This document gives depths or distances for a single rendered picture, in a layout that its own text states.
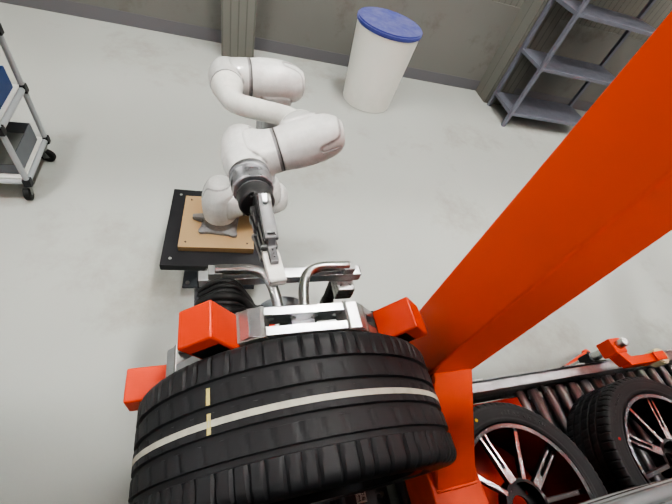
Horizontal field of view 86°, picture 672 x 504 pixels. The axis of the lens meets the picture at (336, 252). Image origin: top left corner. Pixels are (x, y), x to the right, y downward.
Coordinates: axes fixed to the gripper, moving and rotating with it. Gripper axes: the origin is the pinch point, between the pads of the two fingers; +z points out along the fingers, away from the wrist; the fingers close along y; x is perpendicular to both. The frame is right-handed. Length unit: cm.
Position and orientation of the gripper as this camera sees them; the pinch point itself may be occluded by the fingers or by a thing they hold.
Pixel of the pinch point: (274, 267)
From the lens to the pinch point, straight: 66.2
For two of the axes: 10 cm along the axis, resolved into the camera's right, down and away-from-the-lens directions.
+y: 2.5, -6.5, -7.2
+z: 3.1, 7.6, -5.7
